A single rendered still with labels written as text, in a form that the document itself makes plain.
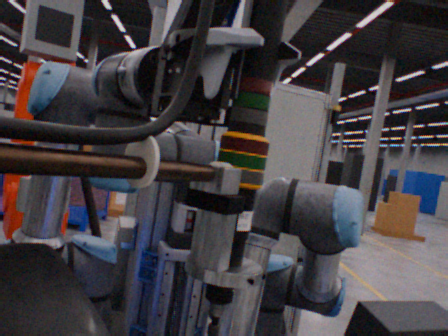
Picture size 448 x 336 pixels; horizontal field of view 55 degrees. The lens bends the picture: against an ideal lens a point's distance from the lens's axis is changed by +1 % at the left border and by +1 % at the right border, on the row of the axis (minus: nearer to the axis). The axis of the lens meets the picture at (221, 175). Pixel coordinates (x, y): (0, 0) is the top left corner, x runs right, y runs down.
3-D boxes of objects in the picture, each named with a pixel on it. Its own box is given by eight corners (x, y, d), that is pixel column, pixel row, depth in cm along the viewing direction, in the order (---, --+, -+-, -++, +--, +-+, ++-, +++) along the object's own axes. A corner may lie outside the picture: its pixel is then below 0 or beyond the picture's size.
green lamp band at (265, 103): (259, 108, 35) (262, 93, 35) (224, 104, 37) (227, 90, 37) (274, 114, 38) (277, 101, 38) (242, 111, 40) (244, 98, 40)
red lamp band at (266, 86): (262, 92, 35) (264, 77, 35) (227, 89, 37) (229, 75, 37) (277, 100, 38) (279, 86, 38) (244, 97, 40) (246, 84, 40)
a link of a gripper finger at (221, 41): (255, 101, 34) (207, 104, 42) (267, 26, 34) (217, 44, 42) (220, 93, 33) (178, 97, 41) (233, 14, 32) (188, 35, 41)
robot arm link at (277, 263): (250, 290, 131) (257, 247, 131) (293, 301, 128) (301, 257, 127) (240, 301, 120) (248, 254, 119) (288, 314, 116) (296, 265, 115)
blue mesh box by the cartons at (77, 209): (26, 223, 648) (36, 159, 643) (58, 212, 774) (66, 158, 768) (84, 232, 650) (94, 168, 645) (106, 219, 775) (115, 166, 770)
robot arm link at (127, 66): (175, 58, 58) (118, 40, 53) (192, 54, 54) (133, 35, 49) (166, 113, 58) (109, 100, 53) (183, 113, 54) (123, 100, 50)
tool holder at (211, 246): (227, 300, 32) (249, 171, 31) (154, 274, 35) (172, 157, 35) (273, 279, 40) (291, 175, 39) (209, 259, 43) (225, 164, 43)
